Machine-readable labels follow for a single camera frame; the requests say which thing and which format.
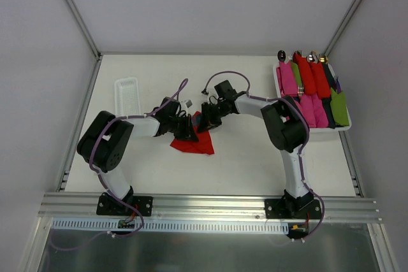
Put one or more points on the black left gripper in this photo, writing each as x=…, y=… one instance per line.
x=186, y=126

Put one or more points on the aluminium mounting rail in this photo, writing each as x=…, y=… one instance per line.
x=214, y=208

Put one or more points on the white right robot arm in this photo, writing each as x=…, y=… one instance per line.
x=287, y=130

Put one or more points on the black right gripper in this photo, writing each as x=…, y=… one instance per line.
x=208, y=118

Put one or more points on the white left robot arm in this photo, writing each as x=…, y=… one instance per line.
x=104, y=143

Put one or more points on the white slotted cable duct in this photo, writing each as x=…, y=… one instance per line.
x=171, y=226

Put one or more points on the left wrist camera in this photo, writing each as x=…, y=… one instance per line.
x=186, y=104

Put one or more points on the white utensil tray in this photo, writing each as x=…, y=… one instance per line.
x=126, y=97

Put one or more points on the white basket of rolled napkins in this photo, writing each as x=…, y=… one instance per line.
x=312, y=83

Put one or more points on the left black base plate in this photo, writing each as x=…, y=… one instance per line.
x=108, y=206

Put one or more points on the red paper napkin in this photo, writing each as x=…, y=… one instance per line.
x=204, y=146

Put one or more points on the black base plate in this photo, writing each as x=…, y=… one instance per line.
x=280, y=208
x=108, y=206

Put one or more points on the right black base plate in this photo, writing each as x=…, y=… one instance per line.
x=280, y=208

